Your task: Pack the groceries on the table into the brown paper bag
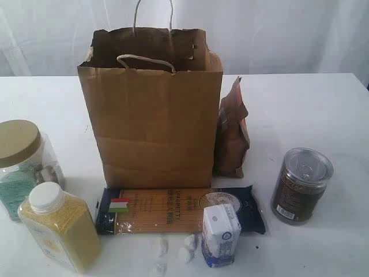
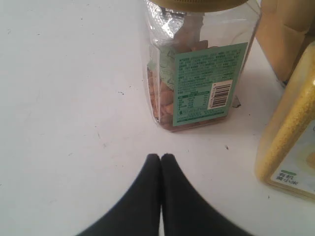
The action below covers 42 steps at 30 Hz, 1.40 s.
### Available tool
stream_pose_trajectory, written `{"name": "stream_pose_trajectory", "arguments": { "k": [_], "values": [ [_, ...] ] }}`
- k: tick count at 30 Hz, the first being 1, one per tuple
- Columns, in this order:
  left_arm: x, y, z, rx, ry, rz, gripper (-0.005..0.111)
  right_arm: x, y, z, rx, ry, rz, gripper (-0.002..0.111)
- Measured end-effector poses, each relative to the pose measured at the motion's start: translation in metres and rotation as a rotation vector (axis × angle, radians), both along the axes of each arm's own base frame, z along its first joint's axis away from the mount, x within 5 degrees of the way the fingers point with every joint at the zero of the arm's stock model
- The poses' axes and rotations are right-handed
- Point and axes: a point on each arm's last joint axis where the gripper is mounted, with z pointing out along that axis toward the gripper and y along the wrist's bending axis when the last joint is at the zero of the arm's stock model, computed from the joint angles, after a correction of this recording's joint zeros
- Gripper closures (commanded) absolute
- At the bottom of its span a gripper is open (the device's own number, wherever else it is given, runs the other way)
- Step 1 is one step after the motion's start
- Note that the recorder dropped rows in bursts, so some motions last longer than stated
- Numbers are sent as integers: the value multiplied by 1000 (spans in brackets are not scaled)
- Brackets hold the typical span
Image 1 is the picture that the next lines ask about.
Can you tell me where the dark can clear lid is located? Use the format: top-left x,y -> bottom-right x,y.
271,148 -> 334,225

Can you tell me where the yellow millet bottle white cap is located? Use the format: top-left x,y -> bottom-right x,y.
18,182 -> 101,273

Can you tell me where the clear nut jar gold lid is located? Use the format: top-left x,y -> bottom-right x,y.
1,119 -> 65,222

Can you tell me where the brown paper bag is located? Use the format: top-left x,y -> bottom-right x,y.
77,0 -> 224,190

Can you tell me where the brown stand-up pouch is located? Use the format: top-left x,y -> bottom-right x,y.
213,76 -> 250,178

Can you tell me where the spaghetti packet dark blue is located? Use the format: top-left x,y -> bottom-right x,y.
95,186 -> 266,235

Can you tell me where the white crumpled wad upper right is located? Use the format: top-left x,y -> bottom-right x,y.
184,233 -> 201,250

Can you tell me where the white crumpled wad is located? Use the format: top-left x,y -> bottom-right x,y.
150,261 -> 167,277
184,233 -> 201,250
156,236 -> 169,258
178,246 -> 194,264

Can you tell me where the white crumpled wad upper left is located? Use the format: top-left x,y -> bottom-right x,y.
156,236 -> 169,258

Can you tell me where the white crumpled wad lower right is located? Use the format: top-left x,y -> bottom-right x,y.
178,246 -> 194,264

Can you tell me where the white crumpled wad bottom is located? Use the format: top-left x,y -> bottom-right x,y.
150,261 -> 167,277

